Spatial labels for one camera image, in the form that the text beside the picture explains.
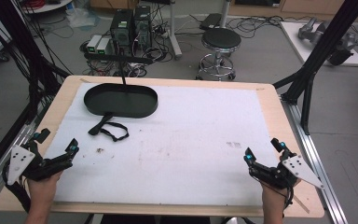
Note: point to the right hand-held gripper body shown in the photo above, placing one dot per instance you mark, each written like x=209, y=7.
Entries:
x=276, y=175

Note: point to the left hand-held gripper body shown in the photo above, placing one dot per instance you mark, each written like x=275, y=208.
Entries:
x=48, y=166

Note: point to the person's right hand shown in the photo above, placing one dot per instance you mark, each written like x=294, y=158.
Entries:
x=273, y=197

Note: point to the person's left hand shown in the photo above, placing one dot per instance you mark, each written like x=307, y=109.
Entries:
x=43, y=193

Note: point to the wooden table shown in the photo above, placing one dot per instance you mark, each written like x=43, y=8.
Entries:
x=292, y=124

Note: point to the strip of tape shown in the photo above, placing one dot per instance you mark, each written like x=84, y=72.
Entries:
x=301, y=204

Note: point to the black oval tray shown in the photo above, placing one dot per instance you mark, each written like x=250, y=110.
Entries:
x=121, y=101

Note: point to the white foam mat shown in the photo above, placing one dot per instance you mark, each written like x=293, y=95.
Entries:
x=180, y=146

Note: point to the black bar on pole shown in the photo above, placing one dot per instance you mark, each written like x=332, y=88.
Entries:
x=118, y=58

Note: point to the small white power box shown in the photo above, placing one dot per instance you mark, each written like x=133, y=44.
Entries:
x=93, y=44
x=103, y=46

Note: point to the white floor board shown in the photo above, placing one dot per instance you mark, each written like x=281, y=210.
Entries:
x=295, y=37

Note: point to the black round stool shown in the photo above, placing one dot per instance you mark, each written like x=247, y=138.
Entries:
x=221, y=40

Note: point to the clear plastic bag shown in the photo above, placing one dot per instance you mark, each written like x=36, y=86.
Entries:
x=82, y=17

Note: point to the black computer tower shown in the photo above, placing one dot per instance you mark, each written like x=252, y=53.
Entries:
x=122, y=29
x=143, y=26

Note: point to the round white table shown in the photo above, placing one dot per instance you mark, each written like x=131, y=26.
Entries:
x=48, y=5

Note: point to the flat black box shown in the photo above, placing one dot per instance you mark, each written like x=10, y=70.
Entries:
x=210, y=21

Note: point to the metal pole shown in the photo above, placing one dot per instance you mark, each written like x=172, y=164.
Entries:
x=226, y=12

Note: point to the white desk leg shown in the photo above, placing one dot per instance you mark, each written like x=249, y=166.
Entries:
x=174, y=34

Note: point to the aluminium rail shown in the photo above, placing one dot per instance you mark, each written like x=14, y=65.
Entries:
x=315, y=161
x=3, y=168

